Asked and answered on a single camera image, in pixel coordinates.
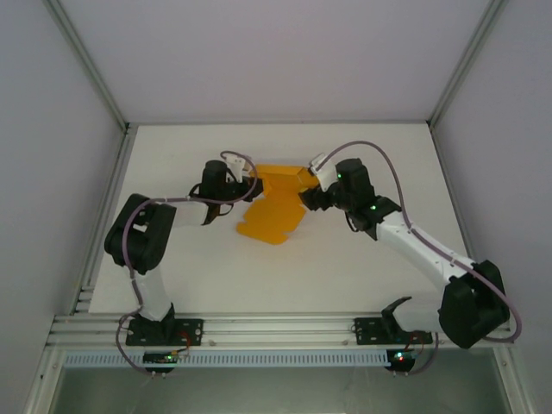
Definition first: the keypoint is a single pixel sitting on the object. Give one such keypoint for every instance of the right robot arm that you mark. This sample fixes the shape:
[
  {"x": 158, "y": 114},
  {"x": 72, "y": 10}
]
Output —
[{"x": 470, "y": 310}]

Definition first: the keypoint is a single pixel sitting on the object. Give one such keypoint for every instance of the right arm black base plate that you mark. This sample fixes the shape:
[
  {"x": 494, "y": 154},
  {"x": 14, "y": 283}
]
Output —
[{"x": 366, "y": 332}]

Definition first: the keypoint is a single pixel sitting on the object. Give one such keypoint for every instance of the wide aluminium table side rail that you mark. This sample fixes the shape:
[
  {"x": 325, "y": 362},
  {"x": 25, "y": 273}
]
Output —
[{"x": 111, "y": 194}]

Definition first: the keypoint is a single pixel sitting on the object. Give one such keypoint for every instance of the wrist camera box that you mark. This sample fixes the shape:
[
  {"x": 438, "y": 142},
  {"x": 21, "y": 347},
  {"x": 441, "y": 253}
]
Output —
[
  {"x": 325, "y": 174},
  {"x": 237, "y": 166}
]

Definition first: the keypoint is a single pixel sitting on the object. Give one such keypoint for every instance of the thin aluminium table side rail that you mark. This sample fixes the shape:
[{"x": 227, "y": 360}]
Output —
[{"x": 447, "y": 172}]

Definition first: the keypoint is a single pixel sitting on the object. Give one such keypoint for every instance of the aluminium frame leg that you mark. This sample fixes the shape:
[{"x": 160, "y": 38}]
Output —
[
  {"x": 41, "y": 379},
  {"x": 513, "y": 379}
]

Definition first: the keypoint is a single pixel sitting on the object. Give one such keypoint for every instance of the aluminium mounting rail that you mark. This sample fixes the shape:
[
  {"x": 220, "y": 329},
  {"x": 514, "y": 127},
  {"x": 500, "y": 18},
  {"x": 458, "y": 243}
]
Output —
[{"x": 276, "y": 330}]

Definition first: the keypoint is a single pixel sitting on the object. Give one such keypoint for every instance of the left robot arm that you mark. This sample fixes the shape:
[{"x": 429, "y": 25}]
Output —
[{"x": 138, "y": 241}]

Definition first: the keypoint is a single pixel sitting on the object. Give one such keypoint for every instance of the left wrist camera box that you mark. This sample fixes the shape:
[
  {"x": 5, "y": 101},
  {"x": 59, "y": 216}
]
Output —
[{"x": 237, "y": 166}]

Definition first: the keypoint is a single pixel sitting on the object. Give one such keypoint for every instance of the aluminium frame post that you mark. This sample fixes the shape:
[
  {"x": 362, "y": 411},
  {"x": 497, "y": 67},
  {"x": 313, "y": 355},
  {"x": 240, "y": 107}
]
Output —
[
  {"x": 86, "y": 60},
  {"x": 466, "y": 60}
]

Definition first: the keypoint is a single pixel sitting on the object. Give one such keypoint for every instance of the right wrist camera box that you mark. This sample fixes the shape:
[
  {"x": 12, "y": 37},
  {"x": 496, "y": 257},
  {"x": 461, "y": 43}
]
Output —
[{"x": 325, "y": 174}]

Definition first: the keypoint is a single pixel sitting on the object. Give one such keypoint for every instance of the orange paper box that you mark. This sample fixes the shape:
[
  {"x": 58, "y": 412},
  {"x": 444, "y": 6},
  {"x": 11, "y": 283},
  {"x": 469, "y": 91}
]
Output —
[{"x": 276, "y": 215}]

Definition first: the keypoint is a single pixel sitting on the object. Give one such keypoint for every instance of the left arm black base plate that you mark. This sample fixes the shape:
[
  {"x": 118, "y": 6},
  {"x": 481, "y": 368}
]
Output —
[{"x": 190, "y": 332}]

